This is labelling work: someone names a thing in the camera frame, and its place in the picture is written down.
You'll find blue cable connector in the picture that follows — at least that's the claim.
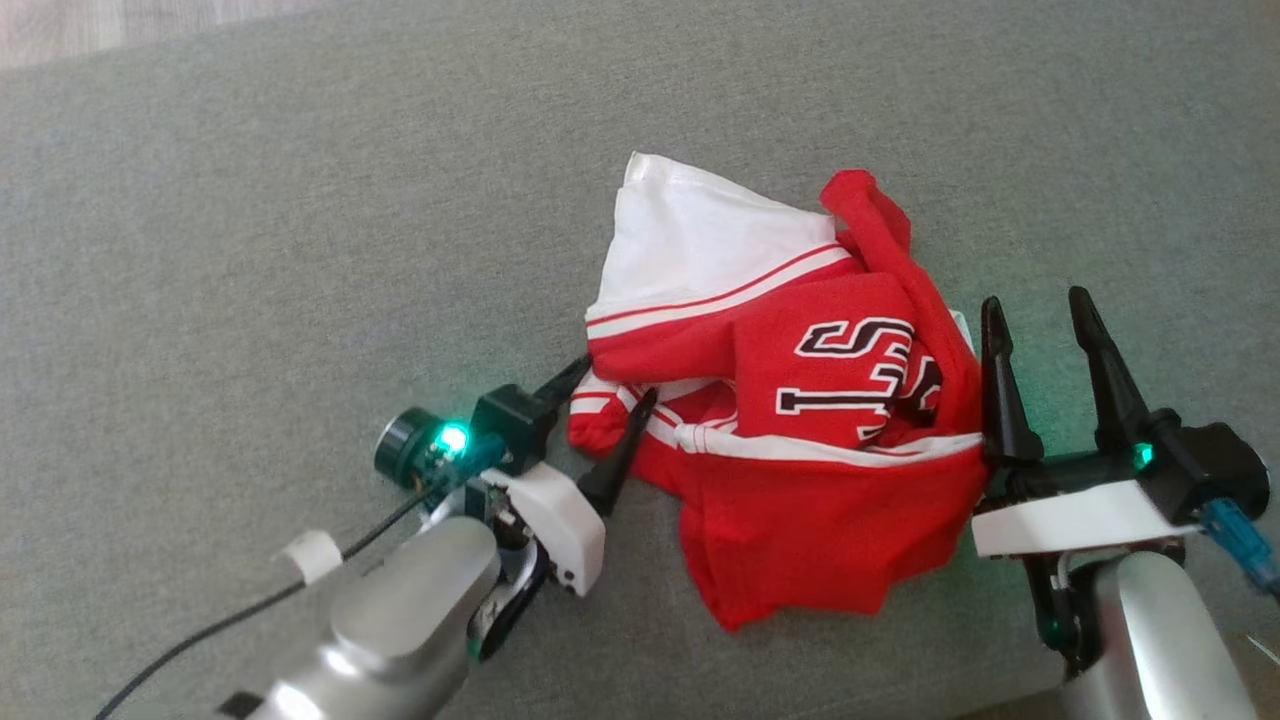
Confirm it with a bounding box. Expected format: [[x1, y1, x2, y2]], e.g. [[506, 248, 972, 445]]
[[1200, 498, 1280, 601]]

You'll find red white sports jersey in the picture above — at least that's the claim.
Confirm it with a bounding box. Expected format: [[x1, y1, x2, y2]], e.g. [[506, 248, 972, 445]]
[[568, 152, 993, 633]]

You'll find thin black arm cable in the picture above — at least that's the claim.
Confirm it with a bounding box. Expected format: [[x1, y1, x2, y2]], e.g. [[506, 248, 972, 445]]
[[95, 480, 446, 720]]

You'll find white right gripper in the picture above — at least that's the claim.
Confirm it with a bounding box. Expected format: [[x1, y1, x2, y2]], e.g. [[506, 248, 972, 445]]
[[972, 286, 1201, 558]]

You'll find white tape tab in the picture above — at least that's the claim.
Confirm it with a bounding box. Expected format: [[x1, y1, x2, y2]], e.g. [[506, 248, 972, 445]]
[[272, 530, 343, 586]]

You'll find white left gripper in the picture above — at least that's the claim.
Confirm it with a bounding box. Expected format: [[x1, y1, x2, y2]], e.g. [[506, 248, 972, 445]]
[[470, 354, 658, 598]]

